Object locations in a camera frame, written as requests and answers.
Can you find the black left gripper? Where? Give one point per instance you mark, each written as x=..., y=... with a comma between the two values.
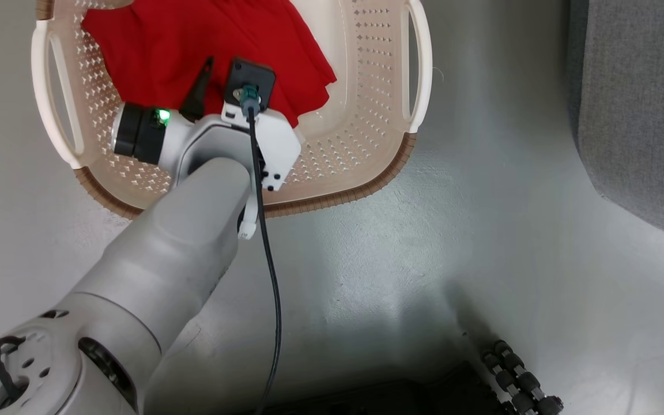
x=147, y=134

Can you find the black roller omni wheel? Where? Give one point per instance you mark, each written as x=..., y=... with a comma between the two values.
x=519, y=380

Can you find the grey fabric sofa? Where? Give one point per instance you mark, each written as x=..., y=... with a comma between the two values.
x=637, y=115

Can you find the cream perforated laundry basket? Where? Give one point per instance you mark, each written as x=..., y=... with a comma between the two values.
x=366, y=109

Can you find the red garment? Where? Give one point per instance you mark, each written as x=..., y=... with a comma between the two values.
x=193, y=40

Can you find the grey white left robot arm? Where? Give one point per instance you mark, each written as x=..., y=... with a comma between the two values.
x=153, y=276

